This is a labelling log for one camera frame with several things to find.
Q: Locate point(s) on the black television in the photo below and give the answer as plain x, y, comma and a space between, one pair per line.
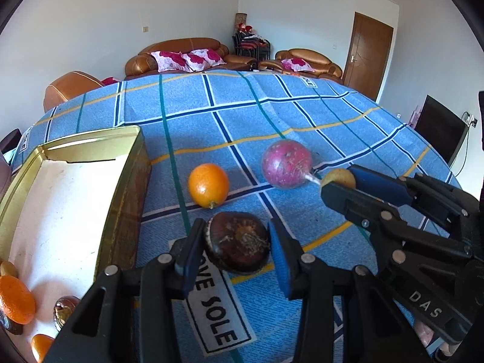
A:
436, 130

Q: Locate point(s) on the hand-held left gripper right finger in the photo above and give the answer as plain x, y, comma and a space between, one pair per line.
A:
279, 264

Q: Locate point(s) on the stack of black chairs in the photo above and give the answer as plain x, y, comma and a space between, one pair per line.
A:
251, 45

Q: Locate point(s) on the dark side furniture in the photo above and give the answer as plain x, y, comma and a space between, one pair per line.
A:
9, 143

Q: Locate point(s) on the brown wooden door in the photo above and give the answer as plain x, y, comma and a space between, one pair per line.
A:
368, 56

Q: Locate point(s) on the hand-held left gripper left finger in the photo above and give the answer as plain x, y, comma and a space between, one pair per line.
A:
194, 268

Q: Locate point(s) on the small yellow potato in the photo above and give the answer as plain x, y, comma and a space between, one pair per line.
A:
340, 178
7, 268

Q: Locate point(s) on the orange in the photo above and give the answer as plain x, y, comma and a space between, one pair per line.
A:
15, 298
208, 186
39, 346

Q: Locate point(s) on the person's right hand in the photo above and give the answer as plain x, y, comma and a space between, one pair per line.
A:
425, 334

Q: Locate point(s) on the red cloth items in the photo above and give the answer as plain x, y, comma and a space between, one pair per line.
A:
247, 28

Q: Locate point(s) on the blue plaid blanket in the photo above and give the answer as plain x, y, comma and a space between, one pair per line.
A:
234, 109

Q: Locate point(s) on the long brown leather sofa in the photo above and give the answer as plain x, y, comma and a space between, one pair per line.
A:
189, 47

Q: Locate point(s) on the pink floral pillow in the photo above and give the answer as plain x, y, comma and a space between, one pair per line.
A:
170, 60
206, 56
297, 63

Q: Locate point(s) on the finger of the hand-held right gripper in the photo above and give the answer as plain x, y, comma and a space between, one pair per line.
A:
351, 202
378, 185

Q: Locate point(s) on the red round radish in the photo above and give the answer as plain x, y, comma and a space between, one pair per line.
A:
286, 164

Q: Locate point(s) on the tall patterned vase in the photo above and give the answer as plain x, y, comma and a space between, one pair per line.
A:
241, 20

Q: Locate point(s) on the gold tin box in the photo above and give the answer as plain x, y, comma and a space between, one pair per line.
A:
124, 196

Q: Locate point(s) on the white wall socket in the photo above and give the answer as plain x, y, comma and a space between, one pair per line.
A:
471, 120

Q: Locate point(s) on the brown leather armchair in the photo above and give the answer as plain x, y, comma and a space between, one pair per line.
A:
72, 87
317, 58

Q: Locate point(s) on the red cushion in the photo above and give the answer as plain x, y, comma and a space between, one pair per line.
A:
110, 81

